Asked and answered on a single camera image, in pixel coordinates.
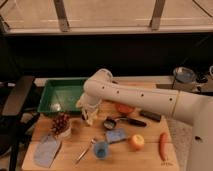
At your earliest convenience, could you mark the green plastic tray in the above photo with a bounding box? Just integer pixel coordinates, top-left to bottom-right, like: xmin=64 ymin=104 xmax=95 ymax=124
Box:
xmin=38 ymin=79 xmax=85 ymax=115

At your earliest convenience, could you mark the blue cloth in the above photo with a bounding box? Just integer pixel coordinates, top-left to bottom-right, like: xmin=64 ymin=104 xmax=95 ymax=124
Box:
xmin=33 ymin=135 xmax=61 ymax=168

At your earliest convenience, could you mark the black chair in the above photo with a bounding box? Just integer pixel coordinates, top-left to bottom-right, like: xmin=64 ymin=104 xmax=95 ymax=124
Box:
xmin=0 ymin=76 xmax=40 ymax=171

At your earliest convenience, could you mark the small banana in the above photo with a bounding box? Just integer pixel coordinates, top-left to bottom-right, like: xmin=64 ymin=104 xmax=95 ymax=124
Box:
xmin=82 ymin=108 xmax=98 ymax=126

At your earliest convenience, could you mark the metal bowl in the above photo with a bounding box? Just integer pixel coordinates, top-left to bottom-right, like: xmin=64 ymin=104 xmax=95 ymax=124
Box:
xmin=173 ymin=67 xmax=196 ymax=84

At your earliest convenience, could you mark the black handled measuring spoon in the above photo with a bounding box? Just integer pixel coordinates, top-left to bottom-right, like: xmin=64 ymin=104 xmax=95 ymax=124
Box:
xmin=103 ymin=117 xmax=147 ymax=130

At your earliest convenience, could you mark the white small plate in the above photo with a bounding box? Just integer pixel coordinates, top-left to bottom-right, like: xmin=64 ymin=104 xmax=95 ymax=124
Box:
xmin=56 ymin=123 xmax=71 ymax=139

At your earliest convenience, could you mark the black rectangular block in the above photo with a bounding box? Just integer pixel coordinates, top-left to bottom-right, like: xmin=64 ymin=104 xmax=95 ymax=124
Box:
xmin=139 ymin=110 xmax=161 ymax=122

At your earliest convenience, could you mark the red bowl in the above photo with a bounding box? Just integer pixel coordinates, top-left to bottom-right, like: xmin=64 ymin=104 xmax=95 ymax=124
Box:
xmin=115 ymin=103 xmax=135 ymax=115

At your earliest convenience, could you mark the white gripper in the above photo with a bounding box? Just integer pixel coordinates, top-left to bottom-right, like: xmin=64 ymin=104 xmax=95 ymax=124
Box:
xmin=75 ymin=93 xmax=102 ymax=122

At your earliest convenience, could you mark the yellow red apple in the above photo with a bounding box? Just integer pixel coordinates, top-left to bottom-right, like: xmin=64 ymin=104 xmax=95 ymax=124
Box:
xmin=129 ymin=134 xmax=145 ymax=150

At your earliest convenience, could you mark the red grapes bunch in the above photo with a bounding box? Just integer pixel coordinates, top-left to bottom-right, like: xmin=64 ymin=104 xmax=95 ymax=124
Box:
xmin=51 ymin=113 xmax=70 ymax=135

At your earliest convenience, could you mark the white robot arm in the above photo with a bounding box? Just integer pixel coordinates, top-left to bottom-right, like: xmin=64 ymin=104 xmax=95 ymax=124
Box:
xmin=76 ymin=69 xmax=213 ymax=171

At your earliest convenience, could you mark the blue sponge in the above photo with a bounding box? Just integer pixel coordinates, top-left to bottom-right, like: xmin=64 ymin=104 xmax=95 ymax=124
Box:
xmin=106 ymin=128 xmax=127 ymax=144

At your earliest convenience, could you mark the orange carrot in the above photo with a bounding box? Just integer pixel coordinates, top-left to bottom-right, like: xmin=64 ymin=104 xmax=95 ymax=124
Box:
xmin=159 ymin=132 xmax=168 ymax=161

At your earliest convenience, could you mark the blue plastic cup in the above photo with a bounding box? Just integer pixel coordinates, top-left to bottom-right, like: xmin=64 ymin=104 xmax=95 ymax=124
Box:
xmin=93 ymin=141 xmax=109 ymax=159

